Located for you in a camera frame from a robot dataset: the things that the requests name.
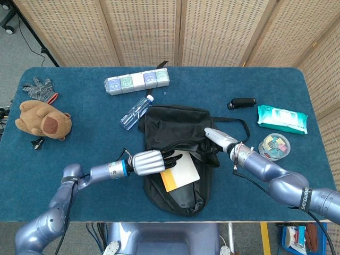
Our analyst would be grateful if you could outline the clear plastic water bottle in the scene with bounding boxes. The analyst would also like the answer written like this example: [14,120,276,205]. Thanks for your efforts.
[120,94,155,131]

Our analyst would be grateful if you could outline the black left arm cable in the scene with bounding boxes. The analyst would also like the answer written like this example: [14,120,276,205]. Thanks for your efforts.
[56,174,90,255]

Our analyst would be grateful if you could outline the floor cable bundle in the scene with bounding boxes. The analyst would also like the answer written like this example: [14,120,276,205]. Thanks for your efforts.
[0,99,13,122]

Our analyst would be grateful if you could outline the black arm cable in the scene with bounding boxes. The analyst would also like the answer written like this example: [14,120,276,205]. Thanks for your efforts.
[233,168,336,255]
[56,174,90,255]

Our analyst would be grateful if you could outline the black stapler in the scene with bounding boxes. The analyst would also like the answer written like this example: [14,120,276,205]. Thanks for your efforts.
[227,97,257,111]

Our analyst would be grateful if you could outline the wrapped tissue multipack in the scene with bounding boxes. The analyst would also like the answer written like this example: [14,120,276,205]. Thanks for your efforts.
[103,68,171,97]

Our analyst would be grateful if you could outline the small black clip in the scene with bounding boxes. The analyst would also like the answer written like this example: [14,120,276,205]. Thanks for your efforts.
[30,137,45,151]

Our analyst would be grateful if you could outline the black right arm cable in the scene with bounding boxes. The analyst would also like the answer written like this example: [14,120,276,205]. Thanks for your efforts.
[233,168,336,255]

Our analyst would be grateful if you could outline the black fabric backpack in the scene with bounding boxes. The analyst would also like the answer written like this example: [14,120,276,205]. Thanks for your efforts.
[138,105,250,216]

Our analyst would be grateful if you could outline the brown capybara plush toy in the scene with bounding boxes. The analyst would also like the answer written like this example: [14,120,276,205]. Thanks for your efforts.
[15,100,73,141]

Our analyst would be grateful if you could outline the yellow white notebook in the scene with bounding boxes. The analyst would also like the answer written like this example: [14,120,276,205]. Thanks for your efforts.
[160,150,200,193]

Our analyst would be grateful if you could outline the black floor cable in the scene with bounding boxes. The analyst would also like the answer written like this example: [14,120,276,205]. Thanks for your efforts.
[18,18,55,58]

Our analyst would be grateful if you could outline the blue felt table cover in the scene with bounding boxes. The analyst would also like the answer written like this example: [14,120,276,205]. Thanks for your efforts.
[0,66,338,223]

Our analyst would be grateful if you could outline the cables under table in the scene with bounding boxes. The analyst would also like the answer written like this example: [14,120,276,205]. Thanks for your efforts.
[86,222,108,253]

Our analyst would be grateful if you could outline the black wheeled stand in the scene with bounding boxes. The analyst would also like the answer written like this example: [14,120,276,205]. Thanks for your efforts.
[0,0,61,67]

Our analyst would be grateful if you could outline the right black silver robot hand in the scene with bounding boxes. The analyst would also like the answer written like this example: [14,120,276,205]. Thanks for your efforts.
[203,127,238,154]

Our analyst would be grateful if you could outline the blue storage crate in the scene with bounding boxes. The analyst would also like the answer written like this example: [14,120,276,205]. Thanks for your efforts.
[281,225,329,255]

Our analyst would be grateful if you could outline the green wet wipes pack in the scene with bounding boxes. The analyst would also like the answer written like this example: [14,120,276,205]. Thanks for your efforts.
[257,104,309,135]

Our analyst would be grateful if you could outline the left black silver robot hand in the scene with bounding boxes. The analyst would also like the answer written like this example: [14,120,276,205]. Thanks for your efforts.
[132,149,183,176]

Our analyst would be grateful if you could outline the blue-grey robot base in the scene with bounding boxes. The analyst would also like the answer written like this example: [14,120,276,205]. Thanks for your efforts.
[106,222,221,255]

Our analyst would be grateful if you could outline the clear tub of binder clips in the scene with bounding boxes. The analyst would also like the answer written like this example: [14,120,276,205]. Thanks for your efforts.
[258,133,292,161]

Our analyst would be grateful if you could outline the grey striped work glove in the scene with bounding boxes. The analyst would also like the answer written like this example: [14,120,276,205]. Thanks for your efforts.
[22,76,60,105]

